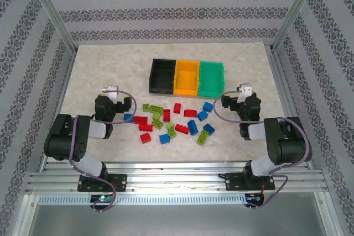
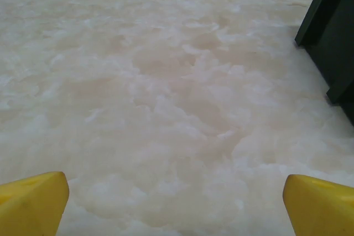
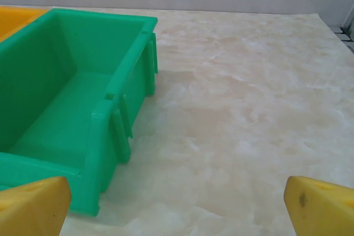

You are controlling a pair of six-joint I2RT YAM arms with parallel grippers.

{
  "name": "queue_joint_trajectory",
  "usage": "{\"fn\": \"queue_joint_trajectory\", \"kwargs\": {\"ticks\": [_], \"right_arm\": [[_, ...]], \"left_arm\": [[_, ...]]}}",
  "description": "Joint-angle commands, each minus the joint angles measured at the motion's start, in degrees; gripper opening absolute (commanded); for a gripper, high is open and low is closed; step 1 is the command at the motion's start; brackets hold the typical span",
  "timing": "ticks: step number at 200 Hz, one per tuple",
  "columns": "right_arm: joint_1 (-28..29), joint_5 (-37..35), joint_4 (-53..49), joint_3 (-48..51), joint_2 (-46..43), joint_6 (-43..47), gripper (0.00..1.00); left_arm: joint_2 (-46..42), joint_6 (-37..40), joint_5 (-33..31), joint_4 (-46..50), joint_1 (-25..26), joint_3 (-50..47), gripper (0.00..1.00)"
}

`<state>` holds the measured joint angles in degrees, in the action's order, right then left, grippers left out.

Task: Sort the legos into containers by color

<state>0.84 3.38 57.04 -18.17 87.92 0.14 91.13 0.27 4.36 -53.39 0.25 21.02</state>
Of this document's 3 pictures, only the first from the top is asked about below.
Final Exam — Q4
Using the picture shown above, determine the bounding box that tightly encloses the green plastic bin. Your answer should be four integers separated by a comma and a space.
197, 61, 224, 98

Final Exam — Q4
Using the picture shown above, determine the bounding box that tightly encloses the blue long lego brick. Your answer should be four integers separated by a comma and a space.
186, 119, 199, 137

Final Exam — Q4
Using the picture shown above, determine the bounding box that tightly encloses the black plastic bin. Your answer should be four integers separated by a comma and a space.
148, 58, 177, 95

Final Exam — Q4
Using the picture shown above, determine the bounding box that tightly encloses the yellow plastic bin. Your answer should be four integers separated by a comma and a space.
173, 60, 200, 96

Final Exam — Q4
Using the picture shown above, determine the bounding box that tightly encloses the grey metal base panel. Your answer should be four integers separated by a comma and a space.
27, 204, 337, 236

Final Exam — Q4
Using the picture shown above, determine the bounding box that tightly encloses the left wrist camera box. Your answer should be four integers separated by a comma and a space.
101, 85, 119, 102

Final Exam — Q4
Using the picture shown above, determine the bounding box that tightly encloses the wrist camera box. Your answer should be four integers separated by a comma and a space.
101, 85, 119, 102
236, 83, 253, 99

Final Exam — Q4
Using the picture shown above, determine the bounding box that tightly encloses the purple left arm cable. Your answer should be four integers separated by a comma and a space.
68, 90, 137, 213

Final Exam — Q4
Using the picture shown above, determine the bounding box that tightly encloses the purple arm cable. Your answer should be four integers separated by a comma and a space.
212, 91, 313, 211
68, 90, 137, 213

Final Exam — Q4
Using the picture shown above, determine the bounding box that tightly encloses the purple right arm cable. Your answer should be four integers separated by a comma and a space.
212, 91, 313, 211

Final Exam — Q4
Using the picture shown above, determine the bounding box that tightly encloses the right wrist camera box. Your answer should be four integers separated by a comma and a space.
236, 83, 253, 99

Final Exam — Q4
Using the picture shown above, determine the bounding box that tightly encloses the aluminium table side rail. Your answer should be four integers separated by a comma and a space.
38, 52, 77, 172
267, 50, 316, 169

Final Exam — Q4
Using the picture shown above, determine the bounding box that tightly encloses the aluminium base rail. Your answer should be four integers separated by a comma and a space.
26, 160, 329, 196

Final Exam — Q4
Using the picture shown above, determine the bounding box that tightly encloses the aluminium frame post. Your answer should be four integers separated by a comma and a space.
23, 0, 77, 54
272, 0, 324, 53

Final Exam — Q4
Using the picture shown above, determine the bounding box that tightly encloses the grey slotted cable duct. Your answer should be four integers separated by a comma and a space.
37, 193, 263, 206

